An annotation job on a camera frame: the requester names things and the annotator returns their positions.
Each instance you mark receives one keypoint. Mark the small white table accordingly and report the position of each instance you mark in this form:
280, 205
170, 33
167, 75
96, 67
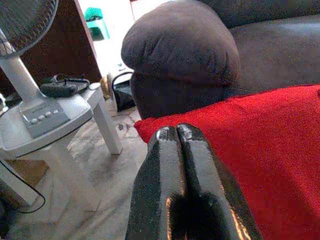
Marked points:
110, 130

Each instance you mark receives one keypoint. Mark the brown fabric sofa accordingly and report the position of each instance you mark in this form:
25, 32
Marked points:
180, 45

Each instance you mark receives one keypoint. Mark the white table fan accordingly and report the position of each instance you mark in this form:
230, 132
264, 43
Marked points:
15, 72

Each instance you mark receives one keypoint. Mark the dark brown wooden door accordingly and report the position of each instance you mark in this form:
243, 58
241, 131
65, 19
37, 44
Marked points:
70, 50

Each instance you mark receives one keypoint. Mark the red pillow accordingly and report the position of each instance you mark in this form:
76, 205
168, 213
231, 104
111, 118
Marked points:
275, 150

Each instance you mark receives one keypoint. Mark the green plastic stool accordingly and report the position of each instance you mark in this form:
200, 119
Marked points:
100, 27

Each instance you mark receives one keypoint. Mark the black handheld device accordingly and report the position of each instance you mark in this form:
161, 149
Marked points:
60, 90

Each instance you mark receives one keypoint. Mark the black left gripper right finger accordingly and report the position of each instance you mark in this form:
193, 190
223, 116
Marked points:
207, 190

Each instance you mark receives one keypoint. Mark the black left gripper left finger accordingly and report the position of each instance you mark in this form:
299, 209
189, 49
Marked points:
155, 187

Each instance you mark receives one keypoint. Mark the black bag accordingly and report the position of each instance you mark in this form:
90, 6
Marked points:
123, 97

